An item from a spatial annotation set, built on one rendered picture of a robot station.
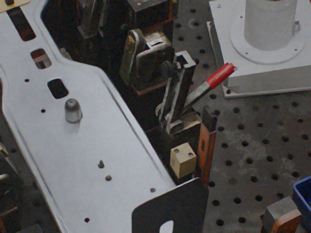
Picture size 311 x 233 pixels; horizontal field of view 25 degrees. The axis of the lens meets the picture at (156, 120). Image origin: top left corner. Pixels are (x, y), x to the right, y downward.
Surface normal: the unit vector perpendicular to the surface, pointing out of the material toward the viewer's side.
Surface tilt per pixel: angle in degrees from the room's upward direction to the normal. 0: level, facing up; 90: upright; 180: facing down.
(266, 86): 90
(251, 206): 0
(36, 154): 0
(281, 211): 0
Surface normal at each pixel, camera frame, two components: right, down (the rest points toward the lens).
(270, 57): -0.07, -0.56
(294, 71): 0.14, 0.81
